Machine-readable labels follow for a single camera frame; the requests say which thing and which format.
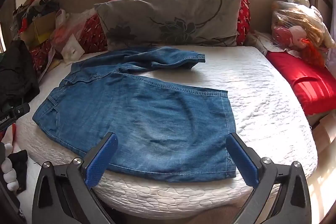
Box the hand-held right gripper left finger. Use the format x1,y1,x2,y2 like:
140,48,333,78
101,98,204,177
32,132,118,224

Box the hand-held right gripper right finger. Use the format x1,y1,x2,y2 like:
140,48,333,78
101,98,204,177
226,132,311,224

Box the blue denim pants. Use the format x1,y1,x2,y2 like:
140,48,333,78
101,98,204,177
32,46,237,183

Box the person's left hand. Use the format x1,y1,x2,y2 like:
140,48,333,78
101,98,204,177
0,143,20,194

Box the red and white cloth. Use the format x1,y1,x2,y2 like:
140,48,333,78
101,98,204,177
0,123,17,147

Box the dark green cloth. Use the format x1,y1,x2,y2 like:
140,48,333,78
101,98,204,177
0,40,40,109

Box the black cloth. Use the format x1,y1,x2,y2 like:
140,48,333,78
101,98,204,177
10,150,28,191

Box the white quilted mattress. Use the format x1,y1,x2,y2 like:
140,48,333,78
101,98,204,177
16,44,318,219

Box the red floral cloth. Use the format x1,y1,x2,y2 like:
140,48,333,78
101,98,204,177
29,40,54,77

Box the white paper package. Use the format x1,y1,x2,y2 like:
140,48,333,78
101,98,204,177
61,34,85,62

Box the cardboard box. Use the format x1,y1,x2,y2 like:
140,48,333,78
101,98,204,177
20,11,57,47

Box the plain red pillow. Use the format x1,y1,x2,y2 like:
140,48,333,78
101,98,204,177
266,51,336,115

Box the pile of mixed clothes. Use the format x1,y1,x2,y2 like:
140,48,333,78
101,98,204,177
12,0,59,28

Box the white lace cloth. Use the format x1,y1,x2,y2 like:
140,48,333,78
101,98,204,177
251,30,289,52

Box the red floral cushion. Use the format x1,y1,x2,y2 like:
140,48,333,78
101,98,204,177
83,0,251,52

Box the clear plastic bag of dolls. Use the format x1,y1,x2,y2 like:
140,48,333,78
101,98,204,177
271,1,332,67

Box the grey floral pillow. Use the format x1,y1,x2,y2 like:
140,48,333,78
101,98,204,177
94,0,244,51

